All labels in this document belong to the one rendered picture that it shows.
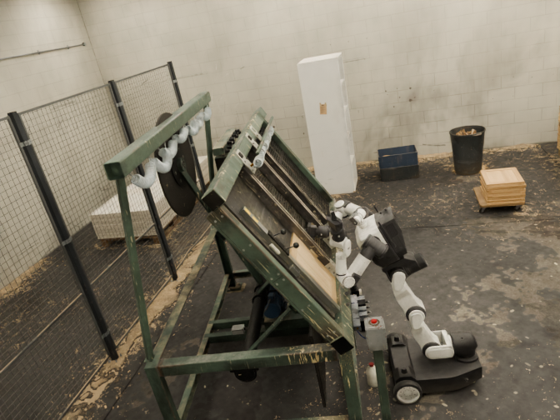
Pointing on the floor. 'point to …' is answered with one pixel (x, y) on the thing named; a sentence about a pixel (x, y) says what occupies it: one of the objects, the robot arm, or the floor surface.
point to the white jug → (372, 375)
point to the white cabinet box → (328, 122)
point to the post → (382, 384)
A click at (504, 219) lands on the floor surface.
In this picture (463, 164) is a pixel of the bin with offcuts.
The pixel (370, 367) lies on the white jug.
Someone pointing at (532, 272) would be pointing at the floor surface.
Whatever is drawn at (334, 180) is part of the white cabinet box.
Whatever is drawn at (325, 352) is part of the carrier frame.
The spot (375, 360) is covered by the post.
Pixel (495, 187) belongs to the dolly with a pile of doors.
